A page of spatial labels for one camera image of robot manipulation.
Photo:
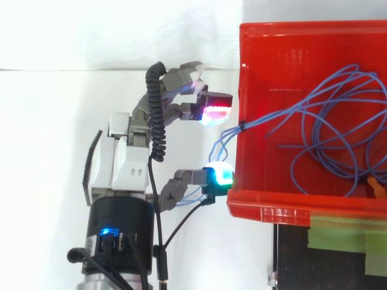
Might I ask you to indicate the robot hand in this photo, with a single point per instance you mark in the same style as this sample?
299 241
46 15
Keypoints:
121 157

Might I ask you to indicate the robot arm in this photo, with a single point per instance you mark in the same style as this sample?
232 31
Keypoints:
121 229

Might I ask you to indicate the red bin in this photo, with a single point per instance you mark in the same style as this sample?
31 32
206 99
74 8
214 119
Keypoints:
272 169

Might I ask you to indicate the black stand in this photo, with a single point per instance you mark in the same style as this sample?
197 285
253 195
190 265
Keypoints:
326 259

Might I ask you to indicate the orange clip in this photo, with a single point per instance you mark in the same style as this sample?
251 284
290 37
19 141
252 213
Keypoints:
375 188

